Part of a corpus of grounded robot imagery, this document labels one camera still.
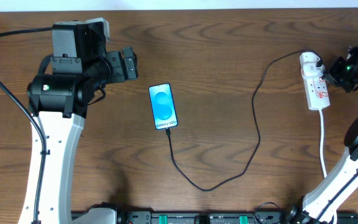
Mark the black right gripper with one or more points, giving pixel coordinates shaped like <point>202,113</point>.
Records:
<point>337,74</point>

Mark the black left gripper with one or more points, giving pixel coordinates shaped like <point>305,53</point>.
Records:
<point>117,66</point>

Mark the white power strip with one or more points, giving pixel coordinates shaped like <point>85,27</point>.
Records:
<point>315,87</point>

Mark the blue screen Galaxy smartphone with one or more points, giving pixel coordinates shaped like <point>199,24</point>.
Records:
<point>163,107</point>

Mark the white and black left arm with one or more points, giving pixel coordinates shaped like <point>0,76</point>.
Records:
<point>59,97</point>

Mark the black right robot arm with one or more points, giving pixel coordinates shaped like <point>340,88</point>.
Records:
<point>320,205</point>

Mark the white USB charger plug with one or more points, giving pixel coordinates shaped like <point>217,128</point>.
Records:
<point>311,65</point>

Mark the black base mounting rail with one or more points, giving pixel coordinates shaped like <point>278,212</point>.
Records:
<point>146,217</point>

